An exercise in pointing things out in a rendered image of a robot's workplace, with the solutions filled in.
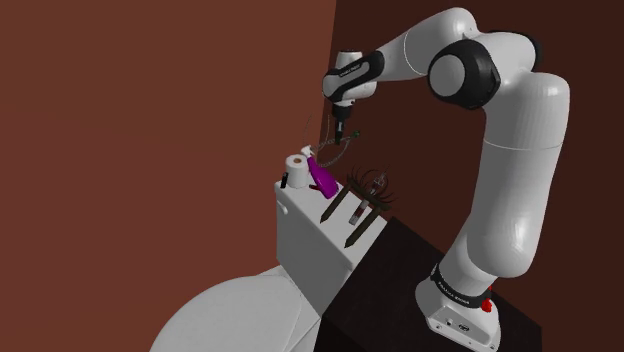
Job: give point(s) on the purple spray bottle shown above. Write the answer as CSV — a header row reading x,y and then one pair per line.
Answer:
x,y
322,179

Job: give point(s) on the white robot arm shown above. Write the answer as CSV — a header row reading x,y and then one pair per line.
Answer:
x,y
516,146

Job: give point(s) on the dark robot stand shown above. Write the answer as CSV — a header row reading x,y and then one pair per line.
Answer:
x,y
390,292

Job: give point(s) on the white toilet paper roll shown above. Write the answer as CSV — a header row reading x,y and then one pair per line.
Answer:
x,y
297,171

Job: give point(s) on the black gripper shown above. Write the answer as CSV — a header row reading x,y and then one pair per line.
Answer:
x,y
340,114

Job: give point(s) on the slim red and grey tube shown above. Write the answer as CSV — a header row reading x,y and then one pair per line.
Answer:
x,y
362,207

